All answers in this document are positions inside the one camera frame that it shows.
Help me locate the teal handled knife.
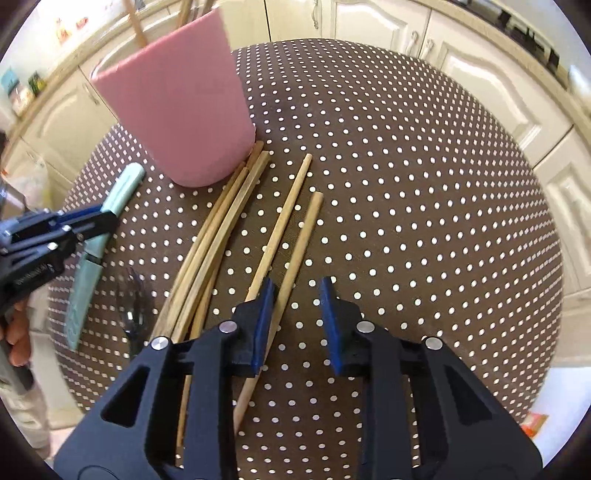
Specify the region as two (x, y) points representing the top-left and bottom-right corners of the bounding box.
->
(64, 162), (145, 351)

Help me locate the short wooden chopstick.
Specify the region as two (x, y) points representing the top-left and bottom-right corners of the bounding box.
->
(197, 0), (214, 18)

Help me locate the person's left hand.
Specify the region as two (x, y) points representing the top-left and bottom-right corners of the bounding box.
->
(1, 299), (32, 367)

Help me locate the black metal spoon on table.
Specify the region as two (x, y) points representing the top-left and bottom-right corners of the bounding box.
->
(115, 268), (152, 359)

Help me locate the jar with white label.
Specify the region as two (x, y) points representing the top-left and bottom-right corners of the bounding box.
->
(9, 83), (35, 117)

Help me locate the pink utensil holder cup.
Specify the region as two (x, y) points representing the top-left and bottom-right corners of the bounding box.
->
(92, 11), (256, 187)

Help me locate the brown polka dot tablecloth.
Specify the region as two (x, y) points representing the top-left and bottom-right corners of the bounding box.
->
(50, 39), (563, 479)

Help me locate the black gas stove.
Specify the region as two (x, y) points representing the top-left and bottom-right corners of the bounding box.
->
(453, 0), (569, 90)

